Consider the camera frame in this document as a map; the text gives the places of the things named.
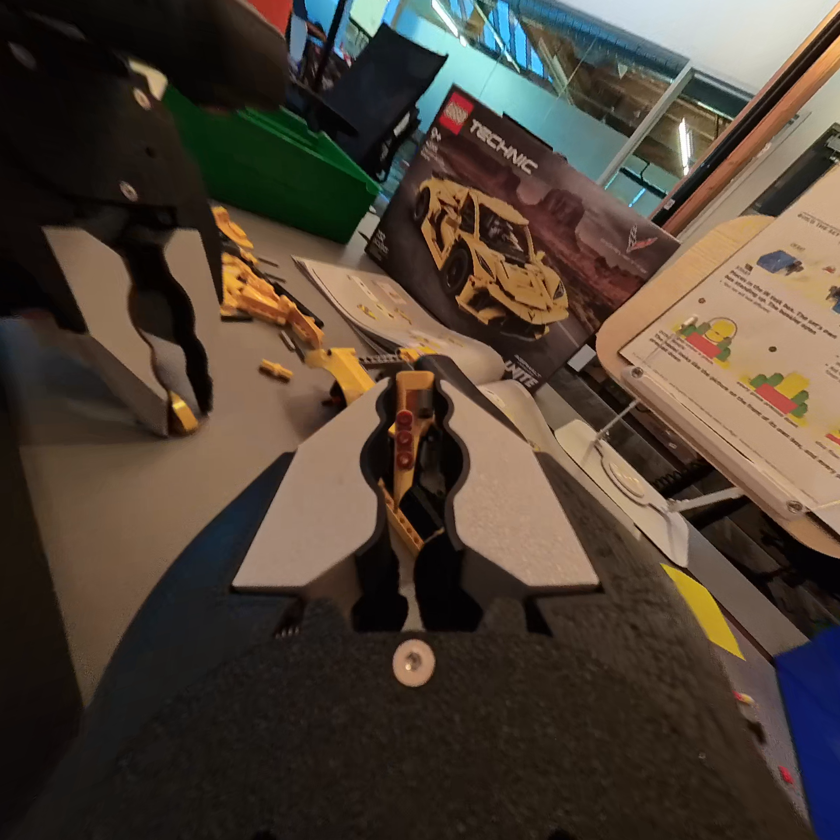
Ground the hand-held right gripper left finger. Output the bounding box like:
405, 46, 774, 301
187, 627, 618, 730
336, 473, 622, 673
231, 381, 396, 630

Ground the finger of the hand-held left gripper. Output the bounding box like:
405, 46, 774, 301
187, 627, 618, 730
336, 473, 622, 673
41, 226, 175, 439
128, 226, 223, 416

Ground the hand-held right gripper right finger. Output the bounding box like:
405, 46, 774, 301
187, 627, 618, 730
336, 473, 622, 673
436, 381, 601, 630

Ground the small yellow curved panel brick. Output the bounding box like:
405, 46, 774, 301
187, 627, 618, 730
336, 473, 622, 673
167, 392, 200, 435

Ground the grey desk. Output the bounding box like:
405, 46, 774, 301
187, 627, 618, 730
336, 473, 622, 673
20, 197, 808, 821

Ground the pile of yellow bricks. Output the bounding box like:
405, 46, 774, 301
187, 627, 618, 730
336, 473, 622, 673
210, 205, 326, 349

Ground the green plastic bin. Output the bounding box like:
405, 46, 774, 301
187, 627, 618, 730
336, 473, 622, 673
163, 85, 383, 245

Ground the yellow brick toy car model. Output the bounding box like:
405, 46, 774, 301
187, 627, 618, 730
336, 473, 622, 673
305, 346, 460, 552

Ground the building instruction booklet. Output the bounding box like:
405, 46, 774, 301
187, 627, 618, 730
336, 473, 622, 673
292, 256, 559, 460

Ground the yellow paper scrap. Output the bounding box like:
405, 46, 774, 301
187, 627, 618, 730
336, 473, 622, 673
659, 563, 747, 660

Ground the orange plastic bin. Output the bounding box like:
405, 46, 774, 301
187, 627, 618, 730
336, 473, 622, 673
249, 0, 293, 37

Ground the black office chair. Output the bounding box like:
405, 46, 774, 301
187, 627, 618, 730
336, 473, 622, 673
308, 23, 450, 181

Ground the pile of small coloured pins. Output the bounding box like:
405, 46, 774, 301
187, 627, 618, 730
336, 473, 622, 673
731, 689, 795, 785

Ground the wooden board with printed sheet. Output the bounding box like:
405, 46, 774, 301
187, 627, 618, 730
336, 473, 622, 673
596, 167, 840, 559

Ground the black toy car box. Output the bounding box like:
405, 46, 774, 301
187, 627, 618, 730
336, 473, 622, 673
364, 85, 680, 395

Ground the blue plastic bin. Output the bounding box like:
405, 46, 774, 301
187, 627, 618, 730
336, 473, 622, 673
773, 623, 840, 840

